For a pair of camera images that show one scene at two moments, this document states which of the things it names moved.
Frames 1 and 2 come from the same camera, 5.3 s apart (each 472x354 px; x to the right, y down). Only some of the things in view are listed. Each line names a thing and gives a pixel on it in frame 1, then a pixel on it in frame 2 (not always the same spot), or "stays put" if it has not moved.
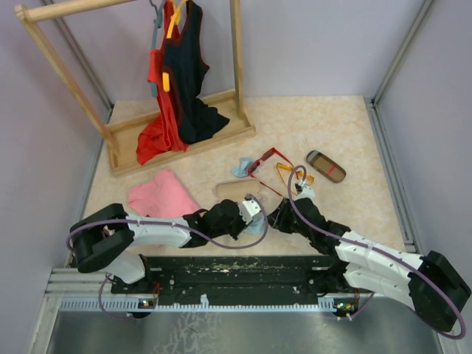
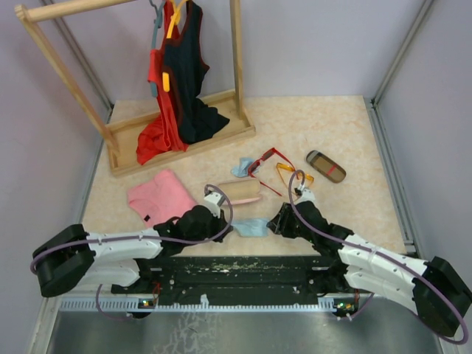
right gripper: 277,219 stays put
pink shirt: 164,197 stays put
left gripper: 243,226 → 220,223
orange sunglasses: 290,168 stays put
